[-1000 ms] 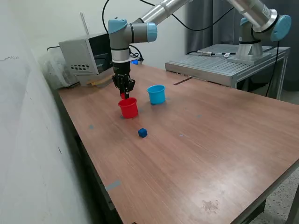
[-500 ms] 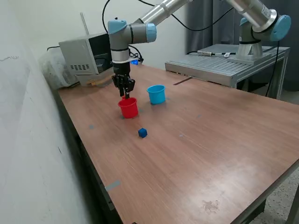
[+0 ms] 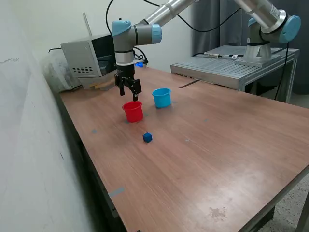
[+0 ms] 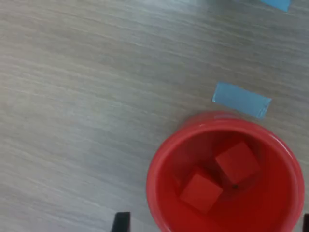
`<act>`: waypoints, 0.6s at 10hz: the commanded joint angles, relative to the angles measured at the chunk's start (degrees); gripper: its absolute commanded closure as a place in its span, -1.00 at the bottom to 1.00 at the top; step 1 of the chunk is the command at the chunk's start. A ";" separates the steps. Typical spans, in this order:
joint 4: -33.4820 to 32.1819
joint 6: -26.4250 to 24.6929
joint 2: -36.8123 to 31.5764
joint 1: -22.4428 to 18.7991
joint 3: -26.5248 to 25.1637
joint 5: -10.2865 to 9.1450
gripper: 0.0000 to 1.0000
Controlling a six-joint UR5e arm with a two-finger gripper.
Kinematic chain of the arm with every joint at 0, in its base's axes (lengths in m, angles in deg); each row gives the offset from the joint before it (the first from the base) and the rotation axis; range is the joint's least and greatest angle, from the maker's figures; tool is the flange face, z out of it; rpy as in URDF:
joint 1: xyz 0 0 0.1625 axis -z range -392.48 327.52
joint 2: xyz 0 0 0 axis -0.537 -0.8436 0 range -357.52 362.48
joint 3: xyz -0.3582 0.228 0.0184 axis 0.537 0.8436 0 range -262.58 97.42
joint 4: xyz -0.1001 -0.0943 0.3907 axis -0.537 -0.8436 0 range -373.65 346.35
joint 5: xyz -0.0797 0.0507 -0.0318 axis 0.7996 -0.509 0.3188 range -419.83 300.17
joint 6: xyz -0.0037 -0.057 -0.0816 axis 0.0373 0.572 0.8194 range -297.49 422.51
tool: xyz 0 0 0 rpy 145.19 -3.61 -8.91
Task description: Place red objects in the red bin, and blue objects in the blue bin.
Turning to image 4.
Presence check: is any red plastic bin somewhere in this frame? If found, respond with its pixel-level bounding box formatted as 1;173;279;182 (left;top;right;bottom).
146;111;305;232

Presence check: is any red cube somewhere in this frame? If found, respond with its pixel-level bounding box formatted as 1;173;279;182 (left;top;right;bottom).
179;173;224;216
214;141;261;185

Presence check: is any blue tape piece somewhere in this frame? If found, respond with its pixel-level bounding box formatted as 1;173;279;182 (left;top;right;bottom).
259;0;290;12
211;81;272;119

